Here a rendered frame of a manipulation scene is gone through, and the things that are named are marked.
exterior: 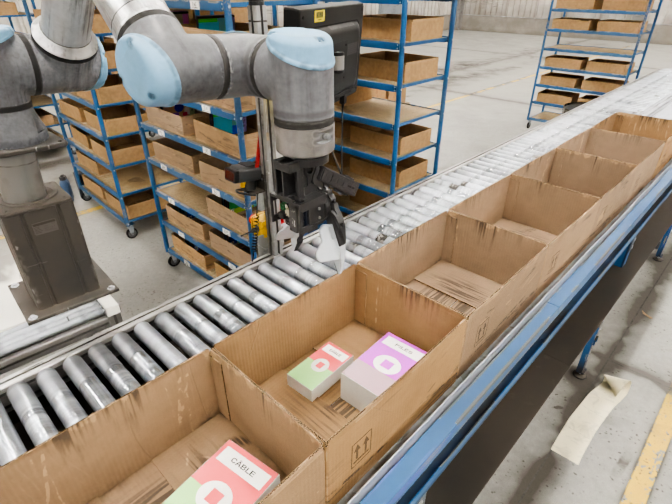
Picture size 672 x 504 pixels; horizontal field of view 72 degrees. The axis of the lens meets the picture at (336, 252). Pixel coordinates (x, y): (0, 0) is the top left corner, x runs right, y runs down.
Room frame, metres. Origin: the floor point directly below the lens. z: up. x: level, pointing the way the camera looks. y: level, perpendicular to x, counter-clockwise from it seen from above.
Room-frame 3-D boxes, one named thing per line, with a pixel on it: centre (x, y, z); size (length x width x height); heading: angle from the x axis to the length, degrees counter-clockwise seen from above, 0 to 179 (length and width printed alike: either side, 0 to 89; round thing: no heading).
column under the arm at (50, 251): (1.21, 0.88, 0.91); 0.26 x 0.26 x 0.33; 43
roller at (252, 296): (1.12, 0.17, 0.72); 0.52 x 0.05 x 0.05; 46
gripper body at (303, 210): (0.68, 0.05, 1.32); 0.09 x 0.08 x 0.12; 136
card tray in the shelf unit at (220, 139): (2.17, 0.44, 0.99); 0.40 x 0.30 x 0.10; 43
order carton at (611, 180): (1.50, -0.83, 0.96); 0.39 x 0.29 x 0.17; 136
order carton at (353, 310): (0.66, -0.02, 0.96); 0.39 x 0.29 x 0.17; 136
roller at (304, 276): (1.26, 0.04, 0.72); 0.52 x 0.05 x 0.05; 46
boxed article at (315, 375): (0.70, 0.03, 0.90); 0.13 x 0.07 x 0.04; 139
